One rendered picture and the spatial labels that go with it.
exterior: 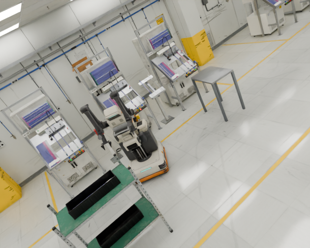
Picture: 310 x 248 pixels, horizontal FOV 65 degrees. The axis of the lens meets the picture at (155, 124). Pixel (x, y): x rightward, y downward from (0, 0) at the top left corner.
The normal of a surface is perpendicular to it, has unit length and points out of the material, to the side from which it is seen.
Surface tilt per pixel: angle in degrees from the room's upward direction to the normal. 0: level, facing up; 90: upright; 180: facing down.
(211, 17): 90
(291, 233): 0
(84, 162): 91
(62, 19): 90
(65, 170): 90
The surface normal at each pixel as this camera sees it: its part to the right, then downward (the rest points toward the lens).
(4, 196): 0.49, 0.21
